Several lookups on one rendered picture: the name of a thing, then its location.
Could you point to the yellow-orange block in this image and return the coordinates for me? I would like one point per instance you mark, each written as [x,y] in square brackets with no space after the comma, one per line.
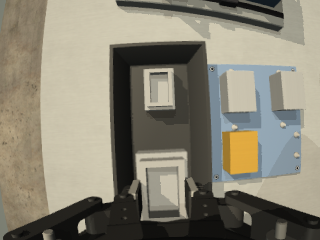
[240,151]

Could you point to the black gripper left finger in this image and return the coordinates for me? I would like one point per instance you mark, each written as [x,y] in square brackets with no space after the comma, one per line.
[63,224]

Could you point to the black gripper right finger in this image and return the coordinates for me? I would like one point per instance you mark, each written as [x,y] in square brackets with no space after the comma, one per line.
[270,221]

